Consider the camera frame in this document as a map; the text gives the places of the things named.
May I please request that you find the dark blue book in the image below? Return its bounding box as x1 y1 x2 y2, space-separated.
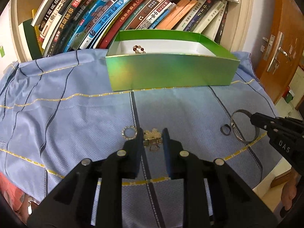
183 0 217 32

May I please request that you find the blue striped cloth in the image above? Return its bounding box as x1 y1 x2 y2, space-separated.
1 49 281 227

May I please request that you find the silver door handle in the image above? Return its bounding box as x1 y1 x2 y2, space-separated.
262 31 292 75

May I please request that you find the white book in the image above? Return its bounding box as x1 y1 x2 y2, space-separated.
190 1 227 33

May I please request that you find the black ring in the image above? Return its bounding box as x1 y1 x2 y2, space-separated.
220 124 233 136

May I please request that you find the green cardboard box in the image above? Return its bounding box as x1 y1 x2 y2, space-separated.
106 29 240 91

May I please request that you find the small rhinestone ring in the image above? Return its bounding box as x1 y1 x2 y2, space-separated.
121 126 138 140

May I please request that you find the orange book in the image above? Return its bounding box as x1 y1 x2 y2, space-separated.
156 0 190 30

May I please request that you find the silver metal bangle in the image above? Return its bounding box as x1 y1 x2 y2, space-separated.
230 109 260 145

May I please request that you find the red book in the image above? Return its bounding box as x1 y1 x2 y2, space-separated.
93 0 145 49

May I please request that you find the wooden door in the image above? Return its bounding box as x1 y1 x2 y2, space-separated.
256 0 303 104

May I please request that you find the person's right hand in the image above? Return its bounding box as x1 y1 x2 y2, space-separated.
281 168 301 211

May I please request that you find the red pink bead bracelet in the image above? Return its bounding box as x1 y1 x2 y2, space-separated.
132 44 146 54

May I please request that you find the wooden bookshelf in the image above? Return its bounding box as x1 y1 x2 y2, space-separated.
8 0 253 62

